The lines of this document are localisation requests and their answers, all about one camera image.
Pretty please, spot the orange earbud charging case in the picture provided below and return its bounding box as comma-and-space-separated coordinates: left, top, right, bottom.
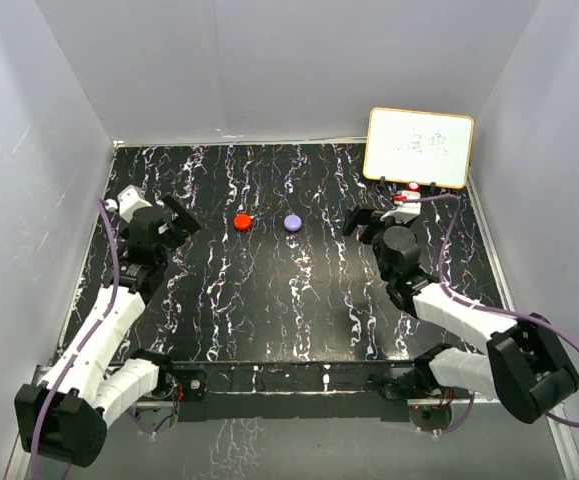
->
233, 213, 253, 232

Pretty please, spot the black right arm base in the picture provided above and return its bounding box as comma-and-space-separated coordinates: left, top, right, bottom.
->
368, 367, 470, 405

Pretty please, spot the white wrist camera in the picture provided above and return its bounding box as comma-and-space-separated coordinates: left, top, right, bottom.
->
103, 185, 152, 223
380, 190, 421, 224

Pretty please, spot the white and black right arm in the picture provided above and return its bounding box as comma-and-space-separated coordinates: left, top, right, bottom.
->
342, 206, 579, 424

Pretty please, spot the white board yellow frame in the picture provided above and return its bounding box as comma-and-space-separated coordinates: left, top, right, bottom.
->
363, 107, 475, 189

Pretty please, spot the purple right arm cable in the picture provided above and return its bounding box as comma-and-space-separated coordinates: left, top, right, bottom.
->
406, 193, 579, 436

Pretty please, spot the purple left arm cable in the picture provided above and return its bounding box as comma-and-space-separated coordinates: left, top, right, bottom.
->
28, 198, 170, 480

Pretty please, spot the purple charging case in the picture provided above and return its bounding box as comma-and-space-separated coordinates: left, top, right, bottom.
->
283, 214, 303, 233

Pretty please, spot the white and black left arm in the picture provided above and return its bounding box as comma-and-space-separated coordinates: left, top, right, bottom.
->
14, 186, 201, 474

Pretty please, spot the aluminium front rail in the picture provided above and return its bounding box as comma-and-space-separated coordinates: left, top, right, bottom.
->
23, 362, 565, 409

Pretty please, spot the red emergency button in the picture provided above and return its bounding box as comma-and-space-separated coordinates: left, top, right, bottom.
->
407, 181, 420, 192

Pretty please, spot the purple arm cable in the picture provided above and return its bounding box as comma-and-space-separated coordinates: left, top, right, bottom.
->
406, 193, 579, 436
28, 198, 170, 480

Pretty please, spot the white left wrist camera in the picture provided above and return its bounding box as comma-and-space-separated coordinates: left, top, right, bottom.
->
103, 185, 152, 223

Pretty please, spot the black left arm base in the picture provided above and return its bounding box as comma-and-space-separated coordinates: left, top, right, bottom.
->
139, 363, 207, 403

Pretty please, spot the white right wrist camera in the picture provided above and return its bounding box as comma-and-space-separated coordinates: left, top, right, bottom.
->
380, 190, 421, 224

